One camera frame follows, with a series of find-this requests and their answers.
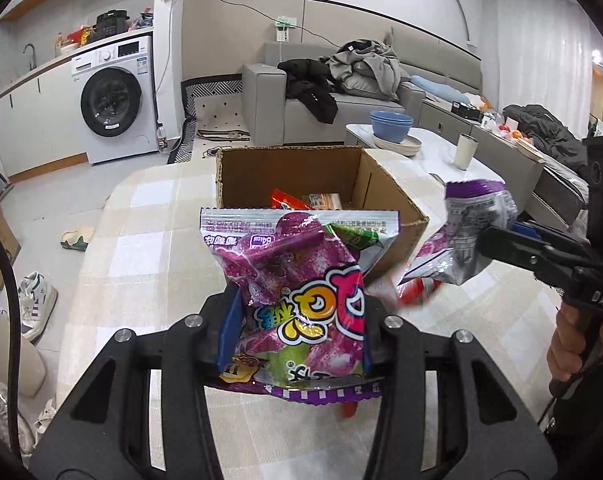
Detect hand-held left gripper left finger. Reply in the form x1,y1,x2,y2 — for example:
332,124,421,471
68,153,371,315
28,285,242,480

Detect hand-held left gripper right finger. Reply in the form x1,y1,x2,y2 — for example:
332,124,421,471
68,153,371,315
364,290,557,480

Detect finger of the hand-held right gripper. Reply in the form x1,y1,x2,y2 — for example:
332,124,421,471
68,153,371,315
479,226,589,286
511,220,602,262

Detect purple silver candy bag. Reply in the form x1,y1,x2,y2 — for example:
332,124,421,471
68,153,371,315
404,179,519,287

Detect red cookie packet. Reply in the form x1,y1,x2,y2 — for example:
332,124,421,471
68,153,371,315
399,280,442,307

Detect purple gummy candy bag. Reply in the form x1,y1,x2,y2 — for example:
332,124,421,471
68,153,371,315
200,207,399,406

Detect red glossy snack packet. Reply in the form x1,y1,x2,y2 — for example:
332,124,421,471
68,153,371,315
270,188,313,211

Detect brown cardboard box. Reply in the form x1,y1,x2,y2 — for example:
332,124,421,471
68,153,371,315
215,145,431,281

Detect person's right hand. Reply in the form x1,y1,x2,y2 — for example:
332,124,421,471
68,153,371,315
546,304,603,382

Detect grey side cabinet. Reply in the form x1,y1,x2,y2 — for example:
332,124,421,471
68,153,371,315
421,100,589,221

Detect dark coat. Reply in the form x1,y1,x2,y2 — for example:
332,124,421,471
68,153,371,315
501,104,589,173

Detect fruit pile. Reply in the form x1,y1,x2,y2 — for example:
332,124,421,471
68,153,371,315
496,122,529,141

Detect white cup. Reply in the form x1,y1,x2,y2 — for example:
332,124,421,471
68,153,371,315
455,133,478,171

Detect plaid tablecloth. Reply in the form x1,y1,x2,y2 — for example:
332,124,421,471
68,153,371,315
56,160,592,480

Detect white coffee table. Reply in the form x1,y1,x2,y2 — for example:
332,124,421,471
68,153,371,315
345,122,505,186

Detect small black box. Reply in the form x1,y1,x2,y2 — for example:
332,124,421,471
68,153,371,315
450,101,483,122

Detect beige plate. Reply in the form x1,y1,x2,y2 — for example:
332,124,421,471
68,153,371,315
372,132,423,157

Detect white curtain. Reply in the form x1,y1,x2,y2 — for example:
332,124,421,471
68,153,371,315
491,0,597,126

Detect green beige slipper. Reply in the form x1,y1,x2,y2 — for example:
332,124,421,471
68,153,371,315
60,225,98,252

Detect blue bowls stack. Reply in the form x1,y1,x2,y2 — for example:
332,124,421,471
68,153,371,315
370,111,415,140

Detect light blue pillow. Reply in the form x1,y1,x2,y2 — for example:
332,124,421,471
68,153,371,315
410,75,469,106

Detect white green sneaker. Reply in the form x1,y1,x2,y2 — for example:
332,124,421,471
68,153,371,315
17,272,58,343

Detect patterned folded rug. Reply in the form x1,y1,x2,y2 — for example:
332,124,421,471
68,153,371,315
167,80,252,163

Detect grey clothes pile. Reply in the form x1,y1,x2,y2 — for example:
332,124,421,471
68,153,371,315
327,39,412,101

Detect white shoes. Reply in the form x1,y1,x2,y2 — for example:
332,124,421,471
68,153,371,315
0,375,57,456

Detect grey sofa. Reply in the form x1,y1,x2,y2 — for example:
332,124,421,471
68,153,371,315
241,25,482,148

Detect black jacket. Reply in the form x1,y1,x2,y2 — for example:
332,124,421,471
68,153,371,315
277,58,339,125

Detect white washing machine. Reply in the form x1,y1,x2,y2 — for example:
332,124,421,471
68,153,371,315
71,35,160,166

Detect white lower kitchen cabinets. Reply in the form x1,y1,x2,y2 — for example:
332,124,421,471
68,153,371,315
0,57,89,178

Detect yellow red food packages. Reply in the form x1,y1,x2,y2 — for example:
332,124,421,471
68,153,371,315
55,25,98,57

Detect black pressure cooker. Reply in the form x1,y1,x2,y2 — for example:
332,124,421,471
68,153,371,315
95,9,130,36

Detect black cable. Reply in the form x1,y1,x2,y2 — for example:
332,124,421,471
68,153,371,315
0,220,24,461

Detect wall socket with charger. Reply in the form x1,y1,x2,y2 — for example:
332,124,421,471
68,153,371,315
272,16,298,43

